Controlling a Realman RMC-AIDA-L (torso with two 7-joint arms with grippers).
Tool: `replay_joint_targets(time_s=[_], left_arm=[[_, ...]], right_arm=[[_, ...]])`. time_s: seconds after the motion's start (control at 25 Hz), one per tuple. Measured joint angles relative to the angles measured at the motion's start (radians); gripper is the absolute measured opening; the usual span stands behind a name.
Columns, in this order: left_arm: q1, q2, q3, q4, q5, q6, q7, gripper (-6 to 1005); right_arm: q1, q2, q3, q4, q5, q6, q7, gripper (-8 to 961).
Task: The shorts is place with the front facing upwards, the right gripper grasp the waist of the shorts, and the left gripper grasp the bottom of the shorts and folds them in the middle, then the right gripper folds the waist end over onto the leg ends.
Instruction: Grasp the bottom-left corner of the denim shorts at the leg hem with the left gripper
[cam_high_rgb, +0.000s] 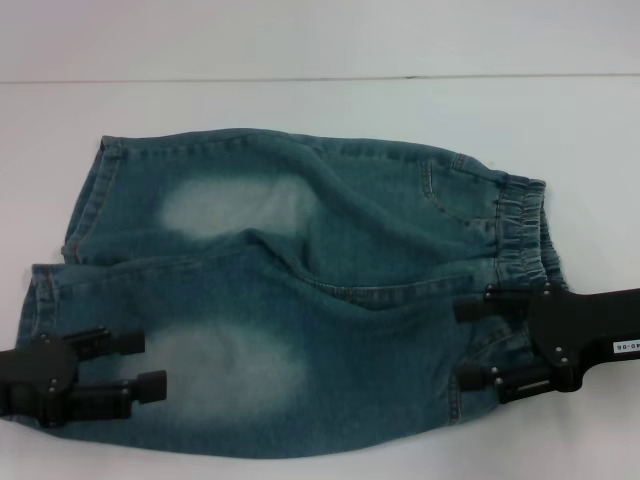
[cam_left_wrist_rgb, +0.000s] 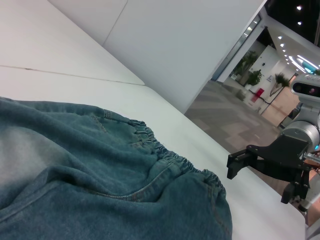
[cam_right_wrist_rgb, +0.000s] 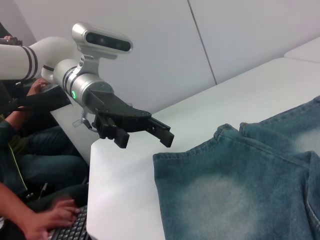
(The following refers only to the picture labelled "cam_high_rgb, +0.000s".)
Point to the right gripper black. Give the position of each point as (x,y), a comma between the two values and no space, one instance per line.
(585,330)

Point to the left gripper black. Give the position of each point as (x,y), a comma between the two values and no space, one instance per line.
(37,370)

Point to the blue denim shorts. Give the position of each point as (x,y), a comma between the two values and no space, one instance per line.
(310,350)

